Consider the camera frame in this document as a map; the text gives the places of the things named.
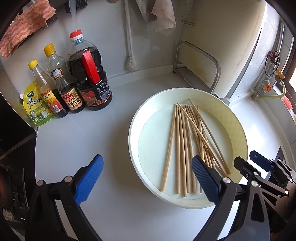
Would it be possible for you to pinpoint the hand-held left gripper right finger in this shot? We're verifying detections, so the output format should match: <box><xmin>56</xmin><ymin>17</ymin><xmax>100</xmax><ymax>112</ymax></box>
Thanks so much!
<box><xmin>192</xmin><ymin>155</ymin><xmax>271</xmax><ymax>241</ymax></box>

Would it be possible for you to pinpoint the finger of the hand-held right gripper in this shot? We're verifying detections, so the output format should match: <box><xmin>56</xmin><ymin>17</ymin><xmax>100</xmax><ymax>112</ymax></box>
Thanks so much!
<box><xmin>250</xmin><ymin>150</ymin><xmax>274</xmax><ymax>173</ymax></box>
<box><xmin>233</xmin><ymin>156</ymin><xmax>289</xmax><ymax>197</ymax></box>

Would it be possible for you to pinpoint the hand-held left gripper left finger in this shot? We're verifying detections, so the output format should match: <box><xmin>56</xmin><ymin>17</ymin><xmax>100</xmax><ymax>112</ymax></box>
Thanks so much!
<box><xmin>24</xmin><ymin>155</ymin><xmax>104</xmax><ymax>241</ymax></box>

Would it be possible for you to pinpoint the bundle of wooden chopsticks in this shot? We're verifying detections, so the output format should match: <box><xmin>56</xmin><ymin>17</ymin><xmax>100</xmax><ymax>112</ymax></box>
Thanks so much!
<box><xmin>159</xmin><ymin>98</ymin><xmax>232</xmax><ymax>197</ymax></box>

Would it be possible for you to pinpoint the white round tray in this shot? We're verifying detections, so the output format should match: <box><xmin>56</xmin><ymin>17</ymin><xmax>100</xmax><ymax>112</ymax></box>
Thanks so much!
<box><xmin>128</xmin><ymin>88</ymin><xmax>248</xmax><ymax>210</ymax></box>

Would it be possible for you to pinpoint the grey gas valve orange knob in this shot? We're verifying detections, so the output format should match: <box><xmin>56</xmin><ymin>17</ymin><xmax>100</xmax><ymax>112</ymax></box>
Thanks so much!
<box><xmin>252</xmin><ymin>79</ymin><xmax>274</xmax><ymax>100</ymax></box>

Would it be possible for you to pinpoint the black gas stove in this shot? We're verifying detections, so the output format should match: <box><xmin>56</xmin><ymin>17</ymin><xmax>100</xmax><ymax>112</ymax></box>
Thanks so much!
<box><xmin>0</xmin><ymin>148</ymin><xmax>37</xmax><ymax>223</ymax></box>

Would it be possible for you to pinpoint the yellow seasoning pouch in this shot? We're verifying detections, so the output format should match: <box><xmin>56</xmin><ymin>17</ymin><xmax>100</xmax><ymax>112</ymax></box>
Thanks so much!
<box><xmin>20</xmin><ymin>82</ymin><xmax>56</xmax><ymax>128</ymax></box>

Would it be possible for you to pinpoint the black glass range hood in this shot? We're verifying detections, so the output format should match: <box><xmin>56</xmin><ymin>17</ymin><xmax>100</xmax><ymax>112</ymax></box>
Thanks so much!
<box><xmin>0</xmin><ymin>93</ymin><xmax>37</xmax><ymax>149</ymax></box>

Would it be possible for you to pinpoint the steel cutting board stand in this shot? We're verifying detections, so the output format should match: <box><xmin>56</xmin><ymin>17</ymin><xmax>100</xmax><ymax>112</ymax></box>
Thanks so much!
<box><xmin>173</xmin><ymin>40</ymin><xmax>220</xmax><ymax>93</ymax></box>

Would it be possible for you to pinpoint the small yellow-capped vinegar bottle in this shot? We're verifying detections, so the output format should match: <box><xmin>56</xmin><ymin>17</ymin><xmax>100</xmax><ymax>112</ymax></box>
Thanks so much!
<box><xmin>28</xmin><ymin>59</ymin><xmax>70</xmax><ymax>118</ymax></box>

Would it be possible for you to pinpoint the gas controller with red button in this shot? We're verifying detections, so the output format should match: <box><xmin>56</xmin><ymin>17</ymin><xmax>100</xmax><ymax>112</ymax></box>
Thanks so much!
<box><xmin>268</xmin><ymin>51</ymin><xmax>279</xmax><ymax>64</ymax></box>

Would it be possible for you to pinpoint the yellow-capped soy sauce bottle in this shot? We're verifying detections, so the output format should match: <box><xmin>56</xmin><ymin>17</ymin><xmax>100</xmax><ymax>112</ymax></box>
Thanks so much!
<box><xmin>43</xmin><ymin>43</ymin><xmax>85</xmax><ymax>114</ymax></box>

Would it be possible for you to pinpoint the corrugated metal pipe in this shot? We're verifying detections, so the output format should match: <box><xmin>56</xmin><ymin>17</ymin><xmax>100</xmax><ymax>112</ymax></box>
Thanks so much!
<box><xmin>275</xmin><ymin>22</ymin><xmax>285</xmax><ymax>54</ymax></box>

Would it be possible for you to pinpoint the white dish brush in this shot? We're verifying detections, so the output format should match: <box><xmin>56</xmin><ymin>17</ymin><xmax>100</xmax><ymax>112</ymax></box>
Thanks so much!
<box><xmin>124</xmin><ymin>0</ymin><xmax>139</xmax><ymax>71</ymax></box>

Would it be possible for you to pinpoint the white cutting board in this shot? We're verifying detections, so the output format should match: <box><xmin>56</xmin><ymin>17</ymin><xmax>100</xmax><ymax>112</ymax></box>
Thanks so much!
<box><xmin>179</xmin><ymin>0</ymin><xmax>266</xmax><ymax>99</ymax></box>

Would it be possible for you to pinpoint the beige rag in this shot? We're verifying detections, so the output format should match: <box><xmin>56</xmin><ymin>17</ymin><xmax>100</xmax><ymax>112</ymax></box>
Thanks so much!
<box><xmin>139</xmin><ymin>0</ymin><xmax>176</xmax><ymax>36</ymax></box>

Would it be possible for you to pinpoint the pink striped dishcloth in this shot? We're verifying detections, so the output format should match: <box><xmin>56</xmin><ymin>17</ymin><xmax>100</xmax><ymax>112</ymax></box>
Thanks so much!
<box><xmin>0</xmin><ymin>0</ymin><xmax>57</xmax><ymax>60</ymax></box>

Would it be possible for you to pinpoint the white plastic utensil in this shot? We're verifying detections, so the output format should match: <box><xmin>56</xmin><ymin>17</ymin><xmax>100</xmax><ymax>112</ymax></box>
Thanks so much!
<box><xmin>69</xmin><ymin>0</ymin><xmax>78</xmax><ymax>20</ymax></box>

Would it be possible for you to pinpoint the large red-handled soy sauce jug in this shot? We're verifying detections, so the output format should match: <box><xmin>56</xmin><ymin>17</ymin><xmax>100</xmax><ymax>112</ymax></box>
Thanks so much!
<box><xmin>67</xmin><ymin>29</ymin><xmax>113</xmax><ymax>111</ymax></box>

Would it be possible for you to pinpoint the black cable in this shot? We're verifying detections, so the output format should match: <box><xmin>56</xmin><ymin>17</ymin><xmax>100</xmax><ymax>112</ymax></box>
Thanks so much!
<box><xmin>265</xmin><ymin>52</ymin><xmax>279</xmax><ymax>77</ymax></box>

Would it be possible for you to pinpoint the metal wall hook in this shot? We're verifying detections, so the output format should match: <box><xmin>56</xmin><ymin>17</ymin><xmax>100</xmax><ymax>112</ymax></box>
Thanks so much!
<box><xmin>182</xmin><ymin>14</ymin><xmax>195</xmax><ymax>25</ymax></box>

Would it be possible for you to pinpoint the black wall rack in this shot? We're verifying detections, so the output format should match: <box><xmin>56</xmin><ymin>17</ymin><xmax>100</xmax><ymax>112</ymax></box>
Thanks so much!
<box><xmin>46</xmin><ymin>0</ymin><xmax>88</xmax><ymax>26</ymax></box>

